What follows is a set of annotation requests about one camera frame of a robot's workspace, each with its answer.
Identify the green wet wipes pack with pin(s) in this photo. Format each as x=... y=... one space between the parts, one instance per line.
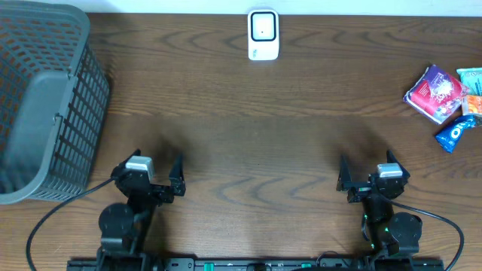
x=471 y=77

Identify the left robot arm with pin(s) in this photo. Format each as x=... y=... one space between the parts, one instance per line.
x=124 y=226

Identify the white barcode scanner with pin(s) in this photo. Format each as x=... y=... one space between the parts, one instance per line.
x=263 y=35

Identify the pink purple liner pack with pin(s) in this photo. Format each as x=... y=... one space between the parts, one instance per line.
x=437 y=94

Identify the grey plastic mesh basket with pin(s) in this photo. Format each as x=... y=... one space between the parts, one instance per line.
x=54 y=99

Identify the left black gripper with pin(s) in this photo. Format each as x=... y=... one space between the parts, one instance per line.
x=157 y=190

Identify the orange Kleenex tissue pack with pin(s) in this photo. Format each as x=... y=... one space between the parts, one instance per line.
x=472 y=105

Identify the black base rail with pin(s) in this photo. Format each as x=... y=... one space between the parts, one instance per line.
x=187 y=264

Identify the blue Oreo cookie pack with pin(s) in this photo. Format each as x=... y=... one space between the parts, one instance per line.
x=449 y=136

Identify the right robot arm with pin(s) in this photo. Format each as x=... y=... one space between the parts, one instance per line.
x=391 y=234

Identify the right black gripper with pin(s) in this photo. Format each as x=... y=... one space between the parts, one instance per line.
x=360 y=190

